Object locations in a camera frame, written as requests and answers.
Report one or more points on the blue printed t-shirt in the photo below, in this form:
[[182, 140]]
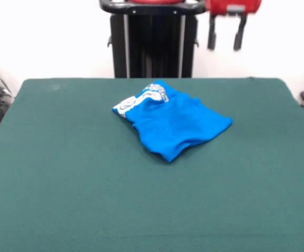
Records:
[[172, 126]]

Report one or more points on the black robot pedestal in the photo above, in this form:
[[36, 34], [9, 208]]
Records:
[[154, 44]]

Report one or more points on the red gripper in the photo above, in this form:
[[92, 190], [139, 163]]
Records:
[[233, 5]]

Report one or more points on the dark green tablecloth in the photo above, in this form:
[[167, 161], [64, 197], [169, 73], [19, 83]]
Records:
[[88, 183]]

